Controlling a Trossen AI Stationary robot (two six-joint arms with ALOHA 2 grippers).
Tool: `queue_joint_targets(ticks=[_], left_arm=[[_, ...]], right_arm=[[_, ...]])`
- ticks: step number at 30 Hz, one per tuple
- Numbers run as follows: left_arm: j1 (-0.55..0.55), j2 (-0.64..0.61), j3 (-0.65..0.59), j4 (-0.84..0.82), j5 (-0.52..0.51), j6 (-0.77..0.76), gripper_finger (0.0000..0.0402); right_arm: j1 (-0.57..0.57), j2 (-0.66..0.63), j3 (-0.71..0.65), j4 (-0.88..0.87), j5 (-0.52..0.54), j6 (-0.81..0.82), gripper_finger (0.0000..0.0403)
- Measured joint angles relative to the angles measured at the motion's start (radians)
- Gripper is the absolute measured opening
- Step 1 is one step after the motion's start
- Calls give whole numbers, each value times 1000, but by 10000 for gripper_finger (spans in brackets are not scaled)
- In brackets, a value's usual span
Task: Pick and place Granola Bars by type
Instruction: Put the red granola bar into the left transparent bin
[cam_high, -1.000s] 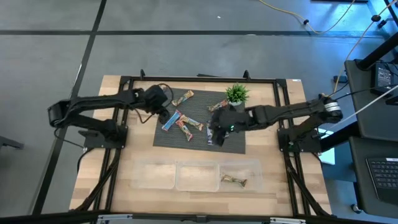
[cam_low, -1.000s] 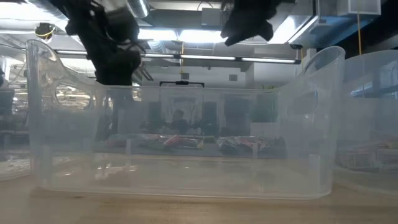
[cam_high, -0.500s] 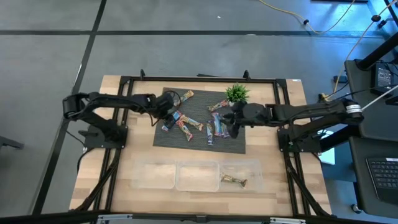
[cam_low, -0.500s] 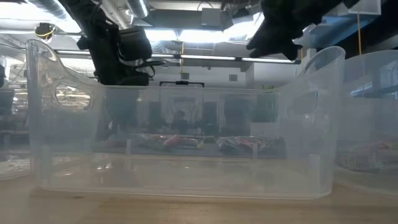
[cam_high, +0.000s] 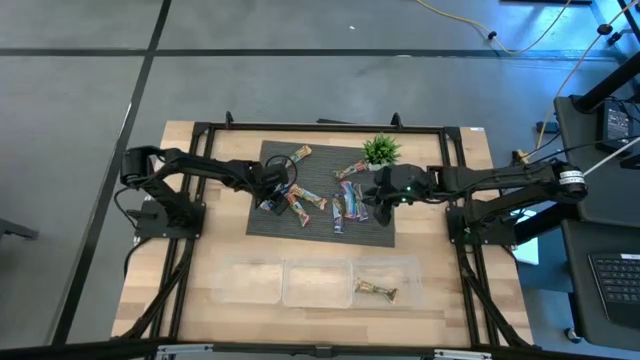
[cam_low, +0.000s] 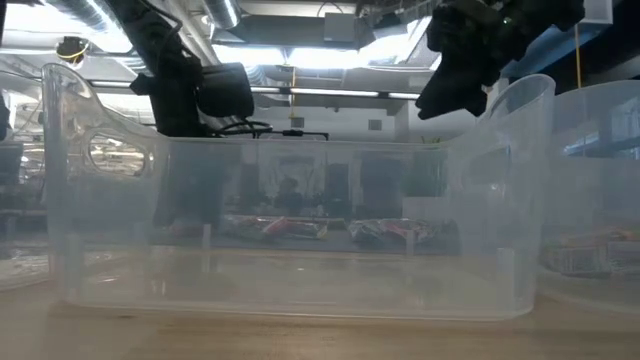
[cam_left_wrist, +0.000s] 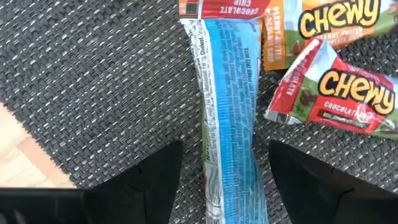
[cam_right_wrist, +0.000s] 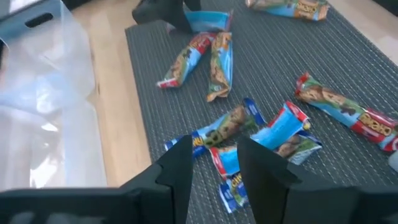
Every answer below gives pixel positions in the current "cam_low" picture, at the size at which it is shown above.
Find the black bar with clamp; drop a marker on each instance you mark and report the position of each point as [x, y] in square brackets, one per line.
[292, 134]

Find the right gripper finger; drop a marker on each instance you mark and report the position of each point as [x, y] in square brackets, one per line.
[480, 90]
[445, 85]

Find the red blue granola bar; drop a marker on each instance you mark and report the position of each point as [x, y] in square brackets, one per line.
[385, 231]

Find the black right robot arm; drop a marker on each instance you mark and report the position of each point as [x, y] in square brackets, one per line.
[567, 12]

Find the person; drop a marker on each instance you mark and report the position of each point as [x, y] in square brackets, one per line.
[288, 192]

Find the silver ventilation duct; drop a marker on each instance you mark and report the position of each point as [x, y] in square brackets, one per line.
[222, 12]

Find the grey woven mat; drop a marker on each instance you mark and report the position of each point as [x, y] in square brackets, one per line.
[340, 242]

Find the blue ceiling beam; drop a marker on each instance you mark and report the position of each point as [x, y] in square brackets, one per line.
[545, 52]

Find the clear plastic bin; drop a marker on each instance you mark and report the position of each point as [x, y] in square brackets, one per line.
[20, 260]
[600, 175]
[300, 280]

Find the small grey wall box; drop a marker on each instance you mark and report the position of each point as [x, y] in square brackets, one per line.
[375, 125]
[297, 122]

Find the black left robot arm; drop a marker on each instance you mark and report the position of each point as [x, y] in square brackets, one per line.
[150, 40]

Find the long ceiling light strip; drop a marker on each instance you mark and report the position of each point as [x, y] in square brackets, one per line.
[330, 92]

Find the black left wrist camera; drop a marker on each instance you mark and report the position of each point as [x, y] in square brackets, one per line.
[227, 90]

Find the grey ceiling box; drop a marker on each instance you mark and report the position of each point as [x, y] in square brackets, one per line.
[340, 27]

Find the brown green granola bar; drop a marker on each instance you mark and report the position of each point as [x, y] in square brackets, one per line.
[590, 250]

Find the red tan granola bar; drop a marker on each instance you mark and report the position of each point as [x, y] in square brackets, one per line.
[300, 229]

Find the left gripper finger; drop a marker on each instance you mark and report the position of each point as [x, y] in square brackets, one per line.
[207, 190]
[172, 195]

